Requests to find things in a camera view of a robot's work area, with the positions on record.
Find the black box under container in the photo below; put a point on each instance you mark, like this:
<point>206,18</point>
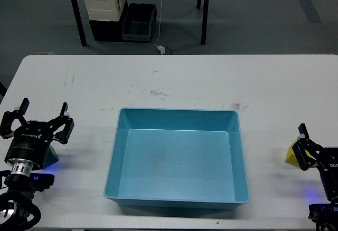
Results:
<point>109,31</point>

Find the dark grey storage bin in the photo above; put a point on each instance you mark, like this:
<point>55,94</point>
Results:
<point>138,22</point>

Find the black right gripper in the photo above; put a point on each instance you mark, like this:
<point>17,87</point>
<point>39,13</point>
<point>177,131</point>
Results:
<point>308,156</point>

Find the black left table leg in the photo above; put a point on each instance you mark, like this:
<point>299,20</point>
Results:
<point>78,21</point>

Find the black right table leg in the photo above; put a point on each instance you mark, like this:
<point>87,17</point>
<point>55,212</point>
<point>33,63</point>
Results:
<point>204,21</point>

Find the green block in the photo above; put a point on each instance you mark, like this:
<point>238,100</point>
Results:
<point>51,158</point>

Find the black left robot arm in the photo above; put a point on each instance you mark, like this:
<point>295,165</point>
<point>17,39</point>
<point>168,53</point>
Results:
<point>18,212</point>

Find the blue plastic tray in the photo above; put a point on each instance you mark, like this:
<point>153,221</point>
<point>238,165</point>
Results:
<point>178,158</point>

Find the white power adapter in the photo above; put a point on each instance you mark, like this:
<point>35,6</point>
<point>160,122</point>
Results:
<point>161,50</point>

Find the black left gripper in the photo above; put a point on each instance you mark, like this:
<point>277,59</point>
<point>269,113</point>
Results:
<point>31,141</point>

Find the yellow block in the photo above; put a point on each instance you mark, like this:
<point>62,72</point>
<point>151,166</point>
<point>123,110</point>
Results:
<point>290,156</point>

